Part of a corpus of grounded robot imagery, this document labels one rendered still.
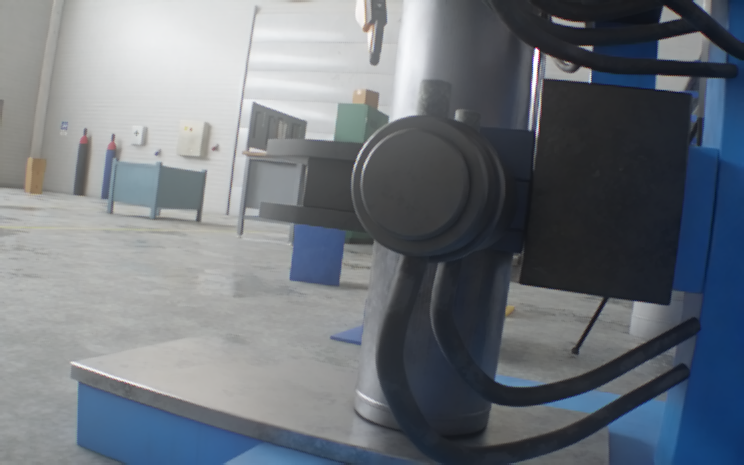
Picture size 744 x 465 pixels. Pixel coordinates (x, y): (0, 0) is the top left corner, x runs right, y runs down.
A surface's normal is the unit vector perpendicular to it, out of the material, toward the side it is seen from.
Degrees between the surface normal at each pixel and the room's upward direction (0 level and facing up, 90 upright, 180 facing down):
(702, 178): 90
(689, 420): 90
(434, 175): 90
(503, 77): 90
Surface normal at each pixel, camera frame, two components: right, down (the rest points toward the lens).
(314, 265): 0.02, 0.05
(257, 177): -0.37, 0.00
